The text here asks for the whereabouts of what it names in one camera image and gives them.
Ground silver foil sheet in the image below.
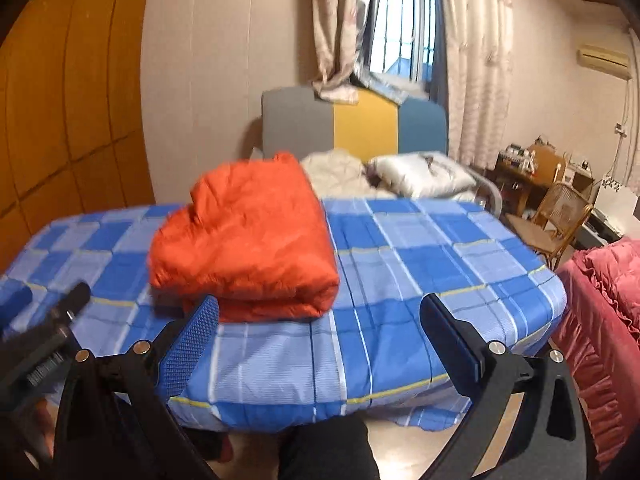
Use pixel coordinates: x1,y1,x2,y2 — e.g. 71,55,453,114
350,72,431,106

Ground wooden wardrobe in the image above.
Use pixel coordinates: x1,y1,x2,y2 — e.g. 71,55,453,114
0,0,156,271

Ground person's right leg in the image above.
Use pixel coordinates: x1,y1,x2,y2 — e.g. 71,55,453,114
277,416,381,480

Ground person's left hand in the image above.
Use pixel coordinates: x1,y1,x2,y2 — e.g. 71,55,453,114
27,400,56,461

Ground grey yellow blue headboard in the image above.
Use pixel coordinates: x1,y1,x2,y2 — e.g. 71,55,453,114
261,86,447,171

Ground white floral paper bag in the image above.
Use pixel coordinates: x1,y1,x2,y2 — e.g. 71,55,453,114
592,175,638,233

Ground wall cable with socket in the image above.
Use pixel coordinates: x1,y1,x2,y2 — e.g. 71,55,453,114
607,80,631,181

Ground white printed pillow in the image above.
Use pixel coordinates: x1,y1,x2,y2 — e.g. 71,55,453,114
372,152,478,201

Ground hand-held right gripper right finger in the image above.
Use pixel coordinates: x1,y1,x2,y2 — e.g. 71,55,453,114
420,294,596,480

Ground barred window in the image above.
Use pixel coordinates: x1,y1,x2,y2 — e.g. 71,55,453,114
367,0,446,96

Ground white down jacket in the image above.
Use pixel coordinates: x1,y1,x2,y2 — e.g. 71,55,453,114
300,149,396,198

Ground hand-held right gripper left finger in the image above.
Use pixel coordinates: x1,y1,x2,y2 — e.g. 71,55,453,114
52,295,221,480

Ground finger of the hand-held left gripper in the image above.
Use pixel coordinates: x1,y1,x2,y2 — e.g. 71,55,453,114
0,280,32,333
0,283,92,356

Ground bed with blue plaid sheet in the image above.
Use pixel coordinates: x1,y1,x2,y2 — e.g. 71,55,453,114
0,180,568,433

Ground orange down jacket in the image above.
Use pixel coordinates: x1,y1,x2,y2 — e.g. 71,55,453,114
148,152,341,323

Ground wooden desk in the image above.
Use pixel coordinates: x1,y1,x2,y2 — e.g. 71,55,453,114
492,145,596,216

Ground rattan chair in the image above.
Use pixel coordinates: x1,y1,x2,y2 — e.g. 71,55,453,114
505,182,593,271

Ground brown cardboard box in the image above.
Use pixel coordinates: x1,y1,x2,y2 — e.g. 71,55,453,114
530,137,568,168

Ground wall air conditioner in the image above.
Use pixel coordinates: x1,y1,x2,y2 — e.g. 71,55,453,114
577,45,632,80

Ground beige patterned curtain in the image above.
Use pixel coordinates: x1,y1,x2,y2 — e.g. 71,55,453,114
310,0,373,103
435,0,516,171

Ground pink ruffled quilt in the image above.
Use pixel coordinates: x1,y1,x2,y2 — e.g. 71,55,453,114
552,240,640,471

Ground grey printer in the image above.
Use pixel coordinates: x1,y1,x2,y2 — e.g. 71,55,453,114
575,212,626,251

